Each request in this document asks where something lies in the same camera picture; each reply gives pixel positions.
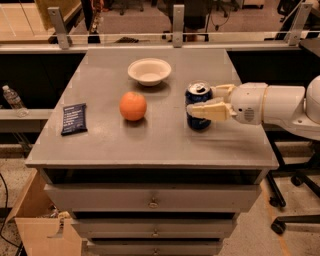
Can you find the light wooden box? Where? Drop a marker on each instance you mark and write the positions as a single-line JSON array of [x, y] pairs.
[[41, 234]]

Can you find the right metal rail bracket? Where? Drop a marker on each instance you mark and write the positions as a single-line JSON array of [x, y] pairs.
[[299, 21]]

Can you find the orange fruit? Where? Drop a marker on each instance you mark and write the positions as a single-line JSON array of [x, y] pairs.
[[133, 106]]

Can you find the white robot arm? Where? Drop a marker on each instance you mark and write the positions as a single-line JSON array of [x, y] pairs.
[[296, 109]]

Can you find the clear plastic water bottle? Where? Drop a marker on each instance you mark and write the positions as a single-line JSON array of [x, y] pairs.
[[15, 101]]

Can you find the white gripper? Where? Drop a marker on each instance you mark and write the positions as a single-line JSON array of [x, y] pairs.
[[248, 102]]

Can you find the black office chair base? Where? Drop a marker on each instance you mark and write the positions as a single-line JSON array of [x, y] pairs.
[[294, 185]]

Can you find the dark blue snack packet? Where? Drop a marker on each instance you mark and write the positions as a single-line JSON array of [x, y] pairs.
[[74, 119]]

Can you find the middle metal rail bracket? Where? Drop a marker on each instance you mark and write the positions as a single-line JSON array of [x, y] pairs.
[[178, 25]]

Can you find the metal rail bracket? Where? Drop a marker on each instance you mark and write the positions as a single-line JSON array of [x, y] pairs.
[[59, 26], [299, 21], [178, 25]]

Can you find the grey drawer cabinet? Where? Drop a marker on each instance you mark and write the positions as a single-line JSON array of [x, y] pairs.
[[154, 187]]

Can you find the white bowl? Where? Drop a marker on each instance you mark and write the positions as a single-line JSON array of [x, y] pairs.
[[149, 71]]

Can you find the blue pepsi can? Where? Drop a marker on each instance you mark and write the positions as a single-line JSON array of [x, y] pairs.
[[197, 91]]

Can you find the left metal rail bracket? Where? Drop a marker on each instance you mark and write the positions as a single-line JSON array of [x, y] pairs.
[[59, 26]]

